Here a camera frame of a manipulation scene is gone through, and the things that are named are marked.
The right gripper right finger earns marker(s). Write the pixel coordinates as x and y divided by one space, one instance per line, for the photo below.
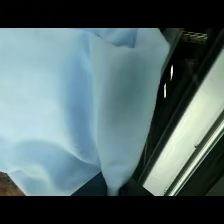
132 188

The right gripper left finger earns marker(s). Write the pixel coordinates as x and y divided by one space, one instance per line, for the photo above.
95 187

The light blue shirt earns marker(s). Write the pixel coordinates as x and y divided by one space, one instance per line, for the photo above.
66 100

